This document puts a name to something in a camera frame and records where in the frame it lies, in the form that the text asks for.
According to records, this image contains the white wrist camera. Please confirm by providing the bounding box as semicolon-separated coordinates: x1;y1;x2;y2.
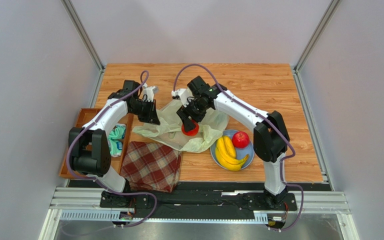
142;86;159;102
171;88;195;107

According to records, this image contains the yellow fake banana bunch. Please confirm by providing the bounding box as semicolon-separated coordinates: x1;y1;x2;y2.
214;136;250;172

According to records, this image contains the aluminium frame rail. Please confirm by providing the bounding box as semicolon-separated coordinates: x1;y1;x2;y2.
39;182;359;240

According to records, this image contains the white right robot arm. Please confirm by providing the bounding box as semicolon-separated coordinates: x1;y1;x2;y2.
171;76;290;196

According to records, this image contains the pale green plastic bag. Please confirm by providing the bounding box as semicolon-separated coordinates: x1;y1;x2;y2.
132;100;230;153

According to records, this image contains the orange wooden organizer tray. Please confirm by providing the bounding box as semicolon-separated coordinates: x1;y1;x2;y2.
58;107;135;180

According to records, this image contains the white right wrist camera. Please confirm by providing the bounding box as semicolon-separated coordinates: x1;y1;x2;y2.
171;88;195;107

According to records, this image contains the red plaid cloth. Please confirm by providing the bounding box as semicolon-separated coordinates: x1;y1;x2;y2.
120;141;182;193

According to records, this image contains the blue plastic plate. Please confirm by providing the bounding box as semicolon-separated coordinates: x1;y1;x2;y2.
210;129;255;170

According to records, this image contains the red fake tomato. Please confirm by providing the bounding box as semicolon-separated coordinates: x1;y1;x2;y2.
181;120;200;137

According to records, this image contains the red fake apple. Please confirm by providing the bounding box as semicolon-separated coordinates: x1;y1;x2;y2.
231;131;250;149

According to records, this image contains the yellow fake mango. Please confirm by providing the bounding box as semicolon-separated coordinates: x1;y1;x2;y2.
222;135;237;159

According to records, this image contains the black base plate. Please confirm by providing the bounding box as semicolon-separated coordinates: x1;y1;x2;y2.
99;181;300;220

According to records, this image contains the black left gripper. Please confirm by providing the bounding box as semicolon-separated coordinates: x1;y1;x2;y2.
129;99;161;126

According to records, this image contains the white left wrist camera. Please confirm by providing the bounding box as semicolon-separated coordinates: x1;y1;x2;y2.
142;86;159;102

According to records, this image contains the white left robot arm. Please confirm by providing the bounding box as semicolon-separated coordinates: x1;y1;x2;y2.
66;80;160;195

